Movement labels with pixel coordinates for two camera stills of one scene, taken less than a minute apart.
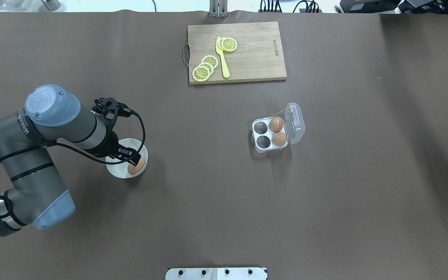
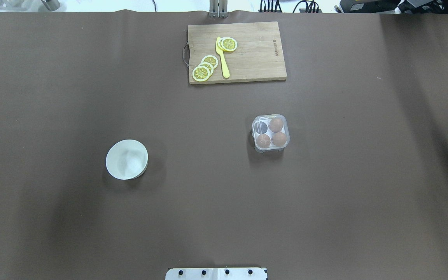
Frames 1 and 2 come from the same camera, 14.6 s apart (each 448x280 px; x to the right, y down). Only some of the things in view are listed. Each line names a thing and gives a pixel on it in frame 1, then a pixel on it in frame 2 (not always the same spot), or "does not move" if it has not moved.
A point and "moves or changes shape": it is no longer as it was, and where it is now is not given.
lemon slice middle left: (209, 65) does not move
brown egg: (279, 139) does not move
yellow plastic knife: (226, 72) does not move
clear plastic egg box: (273, 133) moves or changes shape
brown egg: (133, 170) to (263, 140)
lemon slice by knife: (228, 44) does not move
